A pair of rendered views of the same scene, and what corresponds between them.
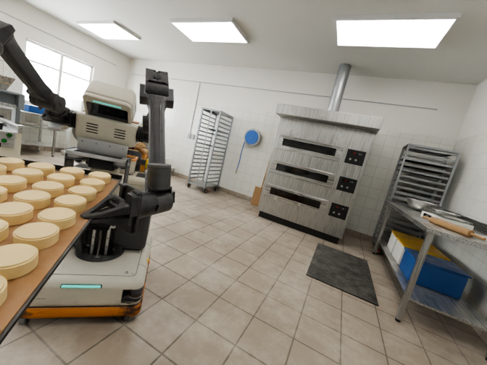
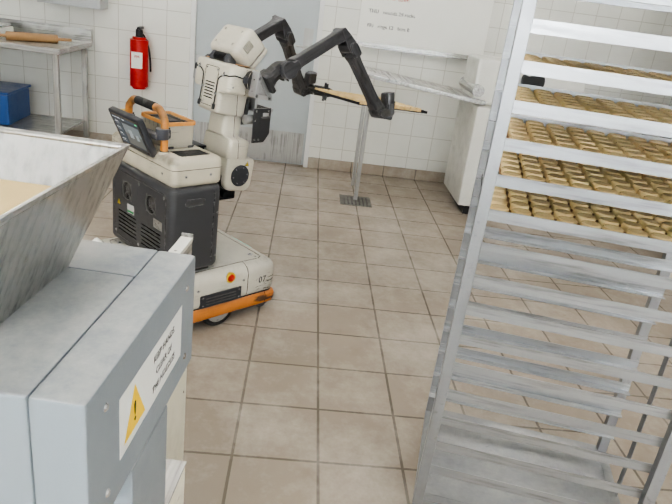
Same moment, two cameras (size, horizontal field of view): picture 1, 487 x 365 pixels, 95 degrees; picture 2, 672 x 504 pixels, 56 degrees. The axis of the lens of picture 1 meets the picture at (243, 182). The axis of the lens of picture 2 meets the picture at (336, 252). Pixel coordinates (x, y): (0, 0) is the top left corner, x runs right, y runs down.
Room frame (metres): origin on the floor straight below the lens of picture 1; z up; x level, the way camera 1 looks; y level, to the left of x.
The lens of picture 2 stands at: (2.04, 3.65, 1.52)
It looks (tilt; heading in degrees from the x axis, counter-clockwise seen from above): 22 degrees down; 242
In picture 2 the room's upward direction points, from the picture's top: 8 degrees clockwise
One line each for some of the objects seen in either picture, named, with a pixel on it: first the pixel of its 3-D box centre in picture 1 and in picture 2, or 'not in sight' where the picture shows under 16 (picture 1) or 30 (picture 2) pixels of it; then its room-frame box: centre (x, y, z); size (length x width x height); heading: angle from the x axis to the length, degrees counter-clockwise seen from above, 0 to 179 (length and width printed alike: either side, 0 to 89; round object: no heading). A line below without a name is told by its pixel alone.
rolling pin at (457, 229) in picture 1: (449, 226); (32, 37); (1.98, -1.88, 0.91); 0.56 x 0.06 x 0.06; 6
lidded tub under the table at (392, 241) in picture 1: (409, 247); not in sight; (3.04, -2.47, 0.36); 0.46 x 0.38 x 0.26; 65
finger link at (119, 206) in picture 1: (106, 217); not in sight; (0.43, 0.26, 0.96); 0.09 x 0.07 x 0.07; 155
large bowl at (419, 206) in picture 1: (422, 206); not in sight; (3.05, -2.45, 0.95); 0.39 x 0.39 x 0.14
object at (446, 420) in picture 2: not in sight; (542, 440); (0.77, 2.64, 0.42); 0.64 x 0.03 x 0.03; 143
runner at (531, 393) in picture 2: not in sight; (526, 390); (0.54, 2.32, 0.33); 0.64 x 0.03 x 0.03; 143
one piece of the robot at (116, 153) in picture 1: (100, 162); (243, 113); (1.11, 0.73, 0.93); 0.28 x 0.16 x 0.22; 110
